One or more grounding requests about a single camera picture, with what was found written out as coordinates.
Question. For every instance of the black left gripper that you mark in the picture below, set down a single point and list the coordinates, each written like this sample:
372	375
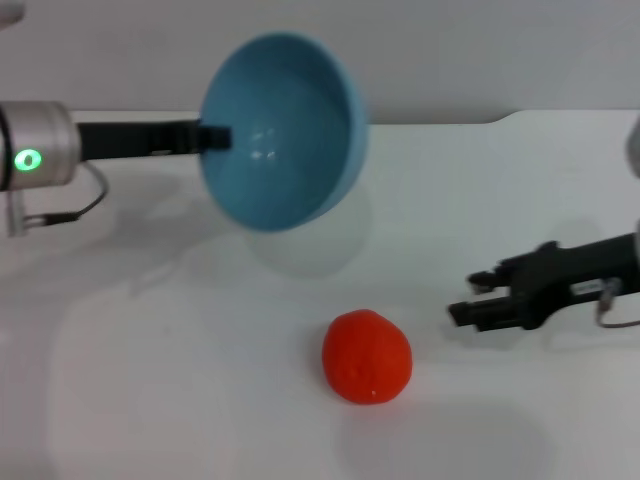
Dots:
135	140

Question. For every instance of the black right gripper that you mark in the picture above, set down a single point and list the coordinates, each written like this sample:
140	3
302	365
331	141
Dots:
565	275

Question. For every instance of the blue ceramic bowl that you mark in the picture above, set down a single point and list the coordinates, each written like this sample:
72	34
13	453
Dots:
280	190

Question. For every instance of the orange fruit with stem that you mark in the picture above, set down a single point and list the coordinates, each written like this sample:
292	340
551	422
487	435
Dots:
367	357

